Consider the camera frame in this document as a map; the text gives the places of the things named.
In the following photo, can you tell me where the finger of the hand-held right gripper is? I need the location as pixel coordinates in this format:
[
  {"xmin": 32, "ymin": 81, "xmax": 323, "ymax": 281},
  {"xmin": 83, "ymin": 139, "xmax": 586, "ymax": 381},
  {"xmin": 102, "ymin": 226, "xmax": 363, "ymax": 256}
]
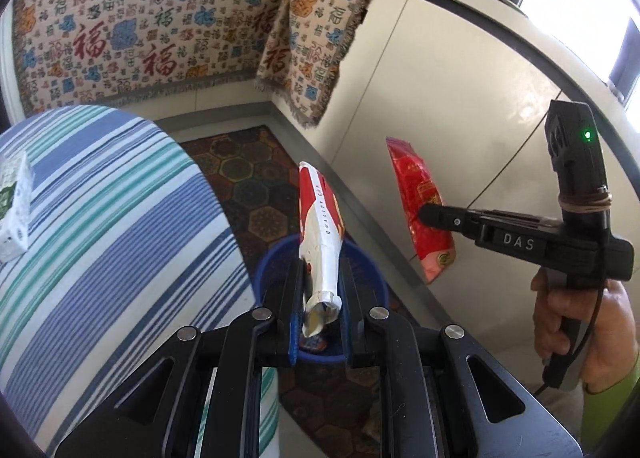
[{"xmin": 417, "ymin": 203, "xmax": 483, "ymax": 240}]

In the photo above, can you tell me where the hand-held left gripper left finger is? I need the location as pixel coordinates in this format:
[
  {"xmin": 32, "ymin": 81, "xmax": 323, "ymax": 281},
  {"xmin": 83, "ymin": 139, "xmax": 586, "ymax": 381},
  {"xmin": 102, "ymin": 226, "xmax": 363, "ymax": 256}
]
[{"xmin": 54, "ymin": 258, "xmax": 307, "ymax": 458}]

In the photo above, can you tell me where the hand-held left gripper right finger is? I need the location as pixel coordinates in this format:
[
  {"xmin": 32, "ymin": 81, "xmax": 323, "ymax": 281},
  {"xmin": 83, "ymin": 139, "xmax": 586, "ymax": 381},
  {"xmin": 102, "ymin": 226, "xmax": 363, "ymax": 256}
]
[{"xmin": 337, "ymin": 258, "xmax": 585, "ymax": 458}]

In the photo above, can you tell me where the large red snack packet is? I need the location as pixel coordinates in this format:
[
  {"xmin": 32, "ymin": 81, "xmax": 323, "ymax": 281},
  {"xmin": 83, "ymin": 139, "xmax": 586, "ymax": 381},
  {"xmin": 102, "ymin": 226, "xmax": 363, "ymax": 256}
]
[{"xmin": 385, "ymin": 136, "xmax": 457, "ymax": 285}]

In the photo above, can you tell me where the blue plastic waste basket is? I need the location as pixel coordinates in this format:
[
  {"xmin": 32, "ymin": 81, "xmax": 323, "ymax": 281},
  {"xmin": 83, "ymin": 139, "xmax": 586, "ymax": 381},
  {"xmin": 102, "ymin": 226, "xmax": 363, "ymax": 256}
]
[{"xmin": 251, "ymin": 235, "xmax": 388, "ymax": 365}]

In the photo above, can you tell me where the red white long wrapper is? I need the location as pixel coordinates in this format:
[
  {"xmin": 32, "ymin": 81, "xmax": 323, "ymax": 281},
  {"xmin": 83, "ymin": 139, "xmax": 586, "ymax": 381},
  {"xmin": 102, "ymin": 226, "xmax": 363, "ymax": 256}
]
[{"xmin": 298, "ymin": 162, "xmax": 347, "ymax": 339}]

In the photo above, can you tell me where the green white milk carton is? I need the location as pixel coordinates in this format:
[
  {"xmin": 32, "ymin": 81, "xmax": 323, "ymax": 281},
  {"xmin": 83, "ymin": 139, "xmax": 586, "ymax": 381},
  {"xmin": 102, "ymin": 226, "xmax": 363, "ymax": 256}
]
[{"xmin": 0, "ymin": 152, "xmax": 32, "ymax": 265}]

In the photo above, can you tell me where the person's right forearm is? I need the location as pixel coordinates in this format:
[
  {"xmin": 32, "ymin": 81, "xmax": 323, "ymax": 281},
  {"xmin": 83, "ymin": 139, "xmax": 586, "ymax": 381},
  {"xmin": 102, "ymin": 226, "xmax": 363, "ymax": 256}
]
[{"xmin": 582, "ymin": 363, "xmax": 640, "ymax": 458}]

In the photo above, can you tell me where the person's right hand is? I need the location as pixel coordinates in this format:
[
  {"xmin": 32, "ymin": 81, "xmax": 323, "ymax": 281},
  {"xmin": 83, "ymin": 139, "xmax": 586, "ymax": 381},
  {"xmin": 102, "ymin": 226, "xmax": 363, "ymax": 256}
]
[{"xmin": 531, "ymin": 268, "xmax": 640, "ymax": 395}]

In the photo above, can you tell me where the white base cabinet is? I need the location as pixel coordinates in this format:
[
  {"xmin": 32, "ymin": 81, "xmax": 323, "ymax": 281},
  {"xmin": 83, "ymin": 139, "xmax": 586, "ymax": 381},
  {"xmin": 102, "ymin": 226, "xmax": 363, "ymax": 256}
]
[{"xmin": 270, "ymin": 0, "xmax": 640, "ymax": 339}]

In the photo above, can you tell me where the hexagon pattern rug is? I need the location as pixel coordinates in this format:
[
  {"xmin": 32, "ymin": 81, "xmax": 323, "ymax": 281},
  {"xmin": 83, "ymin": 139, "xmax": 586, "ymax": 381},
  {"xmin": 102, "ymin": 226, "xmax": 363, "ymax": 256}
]
[{"xmin": 177, "ymin": 125, "xmax": 436, "ymax": 458}]

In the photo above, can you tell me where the blue striped tablecloth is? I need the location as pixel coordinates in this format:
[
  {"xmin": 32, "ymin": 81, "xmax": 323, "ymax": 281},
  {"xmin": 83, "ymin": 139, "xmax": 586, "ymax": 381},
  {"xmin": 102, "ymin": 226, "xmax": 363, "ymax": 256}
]
[{"xmin": 0, "ymin": 105, "xmax": 281, "ymax": 458}]

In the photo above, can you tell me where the small printed blanket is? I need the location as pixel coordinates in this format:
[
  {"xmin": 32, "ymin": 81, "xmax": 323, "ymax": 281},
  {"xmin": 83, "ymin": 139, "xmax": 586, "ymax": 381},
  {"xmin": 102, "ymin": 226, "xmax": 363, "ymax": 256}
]
[{"xmin": 252, "ymin": 0, "xmax": 380, "ymax": 127}]

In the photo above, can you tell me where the large printed blanket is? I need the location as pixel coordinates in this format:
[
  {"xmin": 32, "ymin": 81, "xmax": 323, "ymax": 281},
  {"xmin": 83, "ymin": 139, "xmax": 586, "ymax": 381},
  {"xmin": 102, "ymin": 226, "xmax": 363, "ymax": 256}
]
[{"xmin": 11, "ymin": 0, "xmax": 301, "ymax": 119}]

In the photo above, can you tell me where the black cable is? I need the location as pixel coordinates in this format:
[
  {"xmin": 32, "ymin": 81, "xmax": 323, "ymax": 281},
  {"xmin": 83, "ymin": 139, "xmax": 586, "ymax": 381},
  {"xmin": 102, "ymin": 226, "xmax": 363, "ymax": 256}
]
[{"xmin": 534, "ymin": 288, "xmax": 603, "ymax": 396}]

